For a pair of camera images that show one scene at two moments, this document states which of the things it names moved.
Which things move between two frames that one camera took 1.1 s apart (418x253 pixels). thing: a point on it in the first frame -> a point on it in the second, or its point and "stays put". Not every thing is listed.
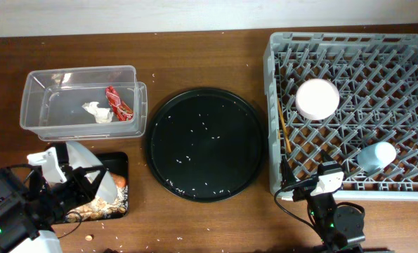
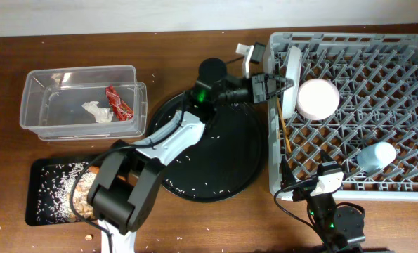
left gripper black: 77,178 -> 259,86
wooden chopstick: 283,127 stays put
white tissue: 101,115 stays put
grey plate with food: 79,158 -> 291,100
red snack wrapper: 123,112 stays put
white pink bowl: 316,99 stays put
